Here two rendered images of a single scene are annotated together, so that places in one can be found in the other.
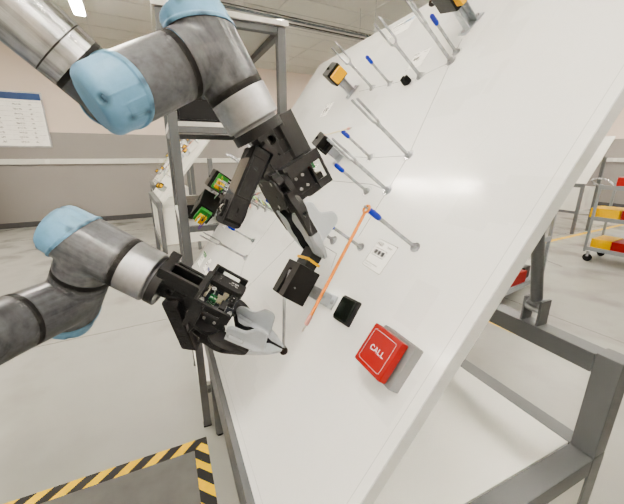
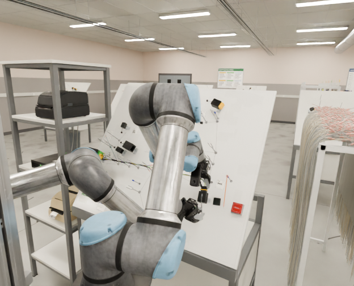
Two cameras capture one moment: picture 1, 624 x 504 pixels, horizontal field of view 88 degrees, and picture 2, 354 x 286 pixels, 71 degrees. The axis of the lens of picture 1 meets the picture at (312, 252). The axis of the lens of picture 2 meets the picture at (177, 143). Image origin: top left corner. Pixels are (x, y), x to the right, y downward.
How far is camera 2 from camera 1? 1.04 m
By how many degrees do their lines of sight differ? 35
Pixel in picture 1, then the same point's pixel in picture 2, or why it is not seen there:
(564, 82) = (252, 141)
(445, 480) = not seen: hidden behind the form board
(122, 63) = (196, 158)
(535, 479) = (253, 232)
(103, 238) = not seen: hidden behind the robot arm
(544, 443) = (250, 224)
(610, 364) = (261, 198)
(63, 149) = not seen: outside the picture
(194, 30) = (198, 143)
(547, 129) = (253, 152)
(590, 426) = (258, 215)
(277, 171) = (203, 169)
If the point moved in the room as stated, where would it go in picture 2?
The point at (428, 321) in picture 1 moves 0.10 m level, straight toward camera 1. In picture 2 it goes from (242, 198) to (252, 207)
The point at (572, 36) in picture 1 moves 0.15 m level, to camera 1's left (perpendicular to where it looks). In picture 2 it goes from (251, 129) to (233, 131)
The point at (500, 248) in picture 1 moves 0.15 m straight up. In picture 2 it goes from (252, 180) to (255, 153)
